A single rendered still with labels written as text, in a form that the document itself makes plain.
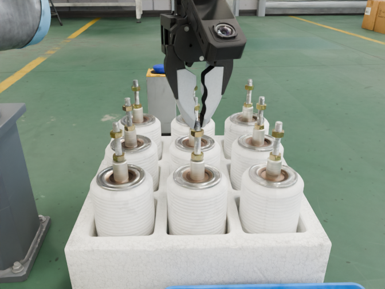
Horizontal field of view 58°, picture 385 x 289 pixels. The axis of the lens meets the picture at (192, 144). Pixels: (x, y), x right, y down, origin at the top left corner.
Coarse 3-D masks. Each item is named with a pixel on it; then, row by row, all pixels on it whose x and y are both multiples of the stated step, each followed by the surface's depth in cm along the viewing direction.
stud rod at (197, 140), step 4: (196, 124) 50; (200, 124) 50; (196, 128) 50; (200, 128) 50; (196, 140) 51; (200, 140) 51; (196, 144) 51; (200, 144) 51; (196, 148) 51; (200, 148) 52; (196, 152) 52; (200, 152) 52; (200, 160) 52
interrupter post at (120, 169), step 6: (114, 162) 52; (120, 162) 52; (126, 162) 52; (114, 168) 52; (120, 168) 52; (126, 168) 52; (114, 174) 53; (120, 174) 52; (126, 174) 53; (120, 180) 53
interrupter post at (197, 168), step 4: (192, 160) 52; (204, 160) 52; (192, 164) 52; (196, 164) 52; (200, 164) 52; (204, 164) 53; (192, 168) 52; (196, 168) 52; (200, 168) 52; (204, 168) 53; (192, 172) 53; (196, 172) 52; (200, 172) 52; (204, 172) 53; (192, 176) 53; (196, 176) 53; (200, 176) 53; (204, 176) 54
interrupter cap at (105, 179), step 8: (112, 168) 56; (128, 168) 56; (136, 168) 56; (104, 176) 53; (112, 176) 54; (128, 176) 54; (136, 176) 54; (144, 176) 53; (104, 184) 51; (112, 184) 51; (120, 184) 52; (128, 184) 51; (136, 184) 51
